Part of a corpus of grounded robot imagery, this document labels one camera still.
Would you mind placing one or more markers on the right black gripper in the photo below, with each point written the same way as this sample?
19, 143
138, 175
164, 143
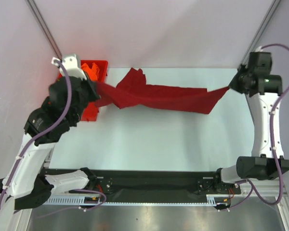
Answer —
237, 81

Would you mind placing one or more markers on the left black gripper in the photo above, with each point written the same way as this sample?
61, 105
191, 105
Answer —
93, 95

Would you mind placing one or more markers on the dark red t shirt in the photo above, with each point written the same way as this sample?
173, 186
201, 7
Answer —
133, 90

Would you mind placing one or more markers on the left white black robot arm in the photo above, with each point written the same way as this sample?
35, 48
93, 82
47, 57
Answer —
25, 183

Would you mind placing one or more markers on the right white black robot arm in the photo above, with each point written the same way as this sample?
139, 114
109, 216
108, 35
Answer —
262, 90

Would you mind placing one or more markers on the red plastic bin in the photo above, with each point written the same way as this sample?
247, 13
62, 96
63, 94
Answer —
57, 94

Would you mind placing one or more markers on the orange t shirt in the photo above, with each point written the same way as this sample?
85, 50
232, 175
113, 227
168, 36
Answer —
92, 70

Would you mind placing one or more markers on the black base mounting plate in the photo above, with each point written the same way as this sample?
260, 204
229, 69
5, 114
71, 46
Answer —
160, 185

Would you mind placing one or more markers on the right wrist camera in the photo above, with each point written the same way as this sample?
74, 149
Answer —
260, 62

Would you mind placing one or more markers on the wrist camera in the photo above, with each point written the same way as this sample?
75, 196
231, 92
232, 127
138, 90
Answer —
260, 62
72, 65

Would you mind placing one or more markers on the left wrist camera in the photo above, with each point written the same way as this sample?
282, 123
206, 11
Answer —
72, 65

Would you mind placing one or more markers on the left corner aluminium post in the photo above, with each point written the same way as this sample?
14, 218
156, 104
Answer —
43, 26

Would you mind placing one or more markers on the slotted grey cable duct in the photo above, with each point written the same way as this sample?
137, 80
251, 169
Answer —
91, 200

